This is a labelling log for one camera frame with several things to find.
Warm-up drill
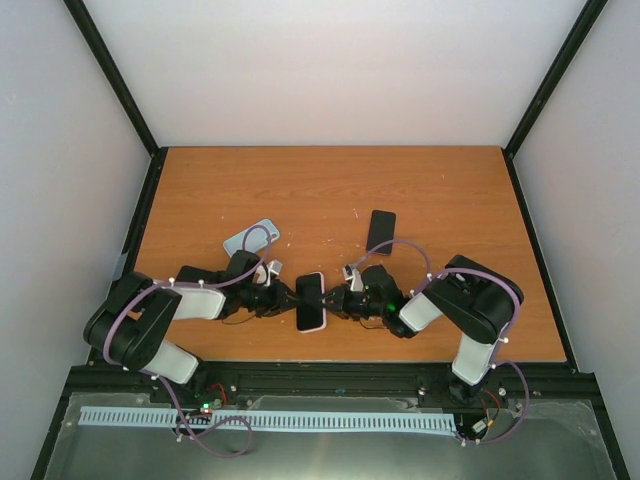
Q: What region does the black smartphone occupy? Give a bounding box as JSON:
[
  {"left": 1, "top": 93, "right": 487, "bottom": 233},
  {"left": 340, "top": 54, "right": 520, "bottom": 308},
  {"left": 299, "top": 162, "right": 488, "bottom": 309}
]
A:
[{"left": 296, "top": 272, "right": 327, "bottom": 333}]

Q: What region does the light blue cable duct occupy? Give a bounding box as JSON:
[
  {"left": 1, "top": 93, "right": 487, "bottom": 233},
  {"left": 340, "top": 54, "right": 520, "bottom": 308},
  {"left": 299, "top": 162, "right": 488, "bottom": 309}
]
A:
[{"left": 78, "top": 406, "right": 456, "bottom": 436}]

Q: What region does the small electronics board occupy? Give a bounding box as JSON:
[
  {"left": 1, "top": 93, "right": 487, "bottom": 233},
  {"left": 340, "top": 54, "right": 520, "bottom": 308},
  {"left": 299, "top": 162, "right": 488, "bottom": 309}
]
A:
[{"left": 198, "top": 389, "right": 227, "bottom": 415}]

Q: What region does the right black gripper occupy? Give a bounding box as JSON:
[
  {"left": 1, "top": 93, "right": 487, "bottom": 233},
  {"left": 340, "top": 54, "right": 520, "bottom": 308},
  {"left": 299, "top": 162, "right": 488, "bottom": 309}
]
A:
[{"left": 314, "top": 283, "right": 386, "bottom": 322}]

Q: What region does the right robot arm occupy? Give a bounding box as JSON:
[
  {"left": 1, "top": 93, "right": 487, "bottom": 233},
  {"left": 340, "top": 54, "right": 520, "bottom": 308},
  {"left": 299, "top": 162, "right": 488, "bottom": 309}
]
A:
[{"left": 320, "top": 255, "right": 524, "bottom": 405}]

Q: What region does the pink phone case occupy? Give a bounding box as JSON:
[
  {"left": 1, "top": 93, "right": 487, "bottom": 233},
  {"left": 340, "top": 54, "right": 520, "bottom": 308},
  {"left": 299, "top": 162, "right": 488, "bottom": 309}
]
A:
[{"left": 295, "top": 271, "right": 328, "bottom": 334}]

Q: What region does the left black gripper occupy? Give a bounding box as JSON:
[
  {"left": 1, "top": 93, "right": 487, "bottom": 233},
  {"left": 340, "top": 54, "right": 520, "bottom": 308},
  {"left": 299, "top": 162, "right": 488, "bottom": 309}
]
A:
[{"left": 240, "top": 278, "right": 304, "bottom": 318}]

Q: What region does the light blue phone case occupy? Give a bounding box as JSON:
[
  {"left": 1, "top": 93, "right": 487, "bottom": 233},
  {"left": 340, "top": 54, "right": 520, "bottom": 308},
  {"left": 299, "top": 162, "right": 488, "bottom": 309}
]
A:
[{"left": 222, "top": 219, "right": 280, "bottom": 257}]

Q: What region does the blue smartphone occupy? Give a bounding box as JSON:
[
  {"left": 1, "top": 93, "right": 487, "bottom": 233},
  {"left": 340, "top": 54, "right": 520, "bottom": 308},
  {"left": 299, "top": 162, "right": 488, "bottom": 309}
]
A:
[{"left": 175, "top": 265, "right": 226, "bottom": 284}]

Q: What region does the maroon smartphone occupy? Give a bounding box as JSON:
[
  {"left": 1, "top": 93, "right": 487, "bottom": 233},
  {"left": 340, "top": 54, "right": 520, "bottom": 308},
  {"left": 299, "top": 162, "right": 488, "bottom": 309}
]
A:
[{"left": 366, "top": 210, "right": 396, "bottom": 256}]

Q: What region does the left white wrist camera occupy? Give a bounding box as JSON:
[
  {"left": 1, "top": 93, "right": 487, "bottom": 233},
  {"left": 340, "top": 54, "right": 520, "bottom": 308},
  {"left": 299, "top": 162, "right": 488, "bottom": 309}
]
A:
[{"left": 254, "top": 260, "right": 282, "bottom": 287}]

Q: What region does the black aluminium frame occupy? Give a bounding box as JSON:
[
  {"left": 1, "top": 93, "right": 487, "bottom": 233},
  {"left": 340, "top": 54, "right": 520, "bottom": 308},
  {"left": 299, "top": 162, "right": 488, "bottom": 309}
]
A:
[{"left": 32, "top": 0, "right": 629, "bottom": 479}]

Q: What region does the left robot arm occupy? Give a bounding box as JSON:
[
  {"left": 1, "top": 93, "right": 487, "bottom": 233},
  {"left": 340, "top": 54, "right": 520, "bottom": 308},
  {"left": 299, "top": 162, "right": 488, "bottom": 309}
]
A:
[{"left": 83, "top": 250, "right": 299, "bottom": 403}]

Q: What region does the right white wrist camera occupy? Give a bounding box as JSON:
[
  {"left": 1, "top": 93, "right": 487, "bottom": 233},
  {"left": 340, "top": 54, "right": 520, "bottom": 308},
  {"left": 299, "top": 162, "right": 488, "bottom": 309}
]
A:
[{"left": 342, "top": 264, "right": 364, "bottom": 292}]

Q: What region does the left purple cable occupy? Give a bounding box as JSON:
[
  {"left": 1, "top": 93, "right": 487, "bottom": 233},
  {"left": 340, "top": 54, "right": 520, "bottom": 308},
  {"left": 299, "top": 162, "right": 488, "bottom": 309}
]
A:
[{"left": 101, "top": 224, "right": 279, "bottom": 458}]

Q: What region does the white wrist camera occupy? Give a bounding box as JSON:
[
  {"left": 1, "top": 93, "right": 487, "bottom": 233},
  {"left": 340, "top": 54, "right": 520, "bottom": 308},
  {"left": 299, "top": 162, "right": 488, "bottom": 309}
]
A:
[
  {"left": 254, "top": 260, "right": 282, "bottom": 287},
  {"left": 342, "top": 264, "right": 364, "bottom": 292}
]

